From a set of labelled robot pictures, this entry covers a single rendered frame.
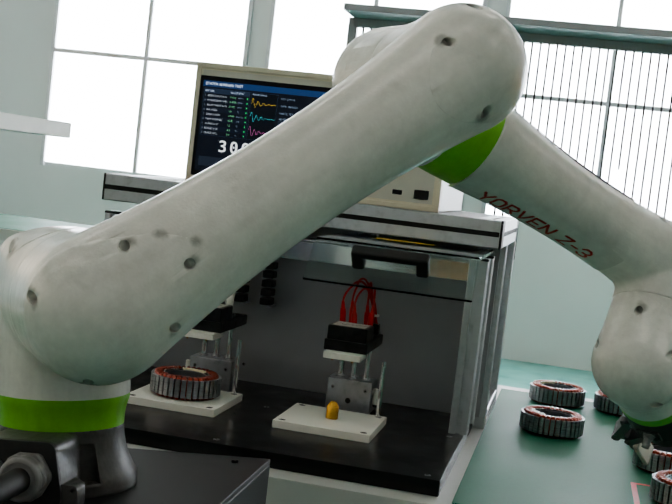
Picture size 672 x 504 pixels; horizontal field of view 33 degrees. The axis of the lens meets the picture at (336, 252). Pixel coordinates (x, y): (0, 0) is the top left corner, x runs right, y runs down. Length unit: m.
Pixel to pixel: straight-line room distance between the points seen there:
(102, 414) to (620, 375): 0.59
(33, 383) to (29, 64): 8.14
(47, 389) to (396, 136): 0.39
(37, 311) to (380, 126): 0.33
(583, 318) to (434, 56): 7.15
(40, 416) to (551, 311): 7.18
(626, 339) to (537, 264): 6.78
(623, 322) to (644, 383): 0.08
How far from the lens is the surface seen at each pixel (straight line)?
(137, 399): 1.79
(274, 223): 0.97
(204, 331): 1.86
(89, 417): 1.10
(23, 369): 1.09
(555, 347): 8.18
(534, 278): 8.13
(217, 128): 1.94
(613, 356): 1.35
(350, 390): 1.89
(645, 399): 1.36
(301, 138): 0.99
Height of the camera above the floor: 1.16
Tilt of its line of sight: 4 degrees down
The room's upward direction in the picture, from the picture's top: 7 degrees clockwise
